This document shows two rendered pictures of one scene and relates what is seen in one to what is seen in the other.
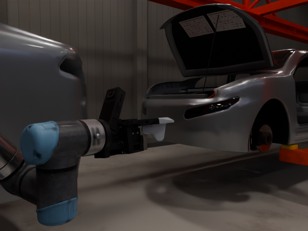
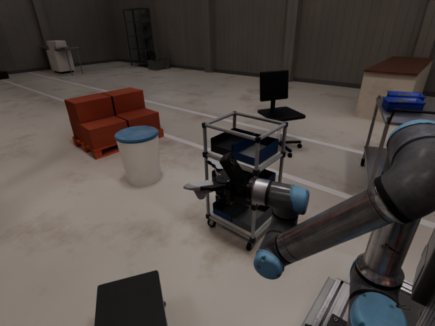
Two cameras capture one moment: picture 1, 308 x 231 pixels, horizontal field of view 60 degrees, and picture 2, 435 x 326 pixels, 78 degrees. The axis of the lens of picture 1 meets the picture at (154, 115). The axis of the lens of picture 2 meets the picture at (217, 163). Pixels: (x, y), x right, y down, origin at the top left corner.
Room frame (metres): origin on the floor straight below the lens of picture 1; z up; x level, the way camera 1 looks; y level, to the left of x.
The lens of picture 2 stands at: (0.83, 0.76, 1.65)
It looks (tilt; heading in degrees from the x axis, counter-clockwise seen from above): 27 degrees down; 258
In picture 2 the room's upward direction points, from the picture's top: 1 degrees counter-clockwise
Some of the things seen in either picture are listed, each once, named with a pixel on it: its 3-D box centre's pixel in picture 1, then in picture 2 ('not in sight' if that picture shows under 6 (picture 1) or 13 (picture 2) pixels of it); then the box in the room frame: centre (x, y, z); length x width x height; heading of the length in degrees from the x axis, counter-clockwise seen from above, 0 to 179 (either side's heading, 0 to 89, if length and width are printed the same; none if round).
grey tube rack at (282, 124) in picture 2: not in sight; (242, 180); (0.23, -1.06, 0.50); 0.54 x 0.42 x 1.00; 127
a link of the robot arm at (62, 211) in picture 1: (52, 190); (282, 229); (0.52, 0.20, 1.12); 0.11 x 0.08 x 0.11; 52
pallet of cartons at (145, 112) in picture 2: not in sight; (116, 119); (1.50, -3.55, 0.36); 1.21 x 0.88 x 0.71; 38
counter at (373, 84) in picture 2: not in sight; (396, 85); (-4.02, -3.99, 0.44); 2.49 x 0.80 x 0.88; 37
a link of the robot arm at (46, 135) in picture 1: (55, 142); (287, 198); (0.51, 0.19, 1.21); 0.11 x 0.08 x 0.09; 142
